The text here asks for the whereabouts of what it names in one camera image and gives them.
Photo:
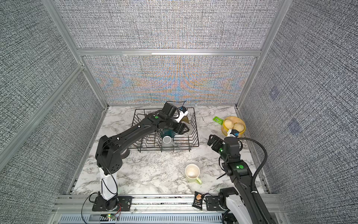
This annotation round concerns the amber glass cup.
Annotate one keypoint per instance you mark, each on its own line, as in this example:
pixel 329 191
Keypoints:
pixel 185 119

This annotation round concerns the round bread bun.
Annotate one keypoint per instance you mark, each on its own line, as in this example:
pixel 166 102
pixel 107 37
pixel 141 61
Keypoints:
pixel 228 124
pixel 239 127

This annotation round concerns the black snack packet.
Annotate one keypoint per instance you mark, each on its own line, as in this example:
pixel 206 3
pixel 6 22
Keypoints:
pixel 198 200

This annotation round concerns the yellow bowl with green handle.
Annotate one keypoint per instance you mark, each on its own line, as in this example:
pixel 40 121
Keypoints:
pixel 233 119

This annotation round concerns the white grey ceramic mug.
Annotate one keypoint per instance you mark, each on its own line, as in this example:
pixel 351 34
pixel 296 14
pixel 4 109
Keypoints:
pixel 168 143

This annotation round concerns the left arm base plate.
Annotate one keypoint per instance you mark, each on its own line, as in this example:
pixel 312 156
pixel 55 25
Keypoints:
pixel 122 203

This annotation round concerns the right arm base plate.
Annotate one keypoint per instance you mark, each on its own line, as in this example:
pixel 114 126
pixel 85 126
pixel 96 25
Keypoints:
pixel 213 203

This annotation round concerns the light green ceramic mug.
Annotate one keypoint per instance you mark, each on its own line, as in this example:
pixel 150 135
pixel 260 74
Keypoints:
pixel 192 173

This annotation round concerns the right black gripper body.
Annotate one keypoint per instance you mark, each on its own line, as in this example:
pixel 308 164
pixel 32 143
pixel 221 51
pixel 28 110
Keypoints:
pixel 219 147

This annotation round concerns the clear glass cup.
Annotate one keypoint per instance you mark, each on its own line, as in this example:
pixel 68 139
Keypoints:
pixel 188 128

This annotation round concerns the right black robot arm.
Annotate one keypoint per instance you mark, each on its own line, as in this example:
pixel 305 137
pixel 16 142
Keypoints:
pixel 242 200

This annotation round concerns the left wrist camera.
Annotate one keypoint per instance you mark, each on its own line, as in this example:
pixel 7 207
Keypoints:
pixel 182 113

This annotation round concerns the black wire dish rack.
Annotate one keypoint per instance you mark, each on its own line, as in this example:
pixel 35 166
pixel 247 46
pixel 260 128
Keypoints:
pixel 187 141

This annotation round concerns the dark green ceramic mug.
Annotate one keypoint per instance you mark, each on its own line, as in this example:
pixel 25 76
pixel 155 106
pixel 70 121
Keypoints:
pixel 166 132

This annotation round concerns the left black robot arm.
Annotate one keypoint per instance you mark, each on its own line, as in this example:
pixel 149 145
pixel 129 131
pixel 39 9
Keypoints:
pixel 112 150

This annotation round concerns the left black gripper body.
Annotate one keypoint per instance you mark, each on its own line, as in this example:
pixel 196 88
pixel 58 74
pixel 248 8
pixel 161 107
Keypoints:
pixel 178 128

